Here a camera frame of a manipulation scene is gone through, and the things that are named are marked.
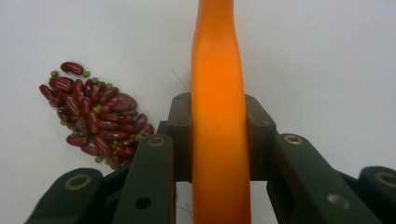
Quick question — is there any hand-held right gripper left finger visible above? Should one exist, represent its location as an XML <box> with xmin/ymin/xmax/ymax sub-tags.
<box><xmin>111</xmin><ymin>91</ymin><xmax>194</xmax><ymax>224</ymax></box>

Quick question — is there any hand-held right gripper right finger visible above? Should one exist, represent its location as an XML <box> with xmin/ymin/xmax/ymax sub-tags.
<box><xmin>244</xmin><ymin>93</ymin><xmax>383</xmax><ymax>224</ymax></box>

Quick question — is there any pile of red beans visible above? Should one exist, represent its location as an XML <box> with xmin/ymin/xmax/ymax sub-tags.
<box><xmin>38</xmin><ymin>61</ymin><xmax>156</xmax><ymax>171</ymax></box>

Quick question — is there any orange-handled grey brush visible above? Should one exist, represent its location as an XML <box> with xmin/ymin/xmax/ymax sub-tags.
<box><xmin>190</xmin><ymin>0</ymin><xmax>252</xmax><ymax>224</ymax></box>

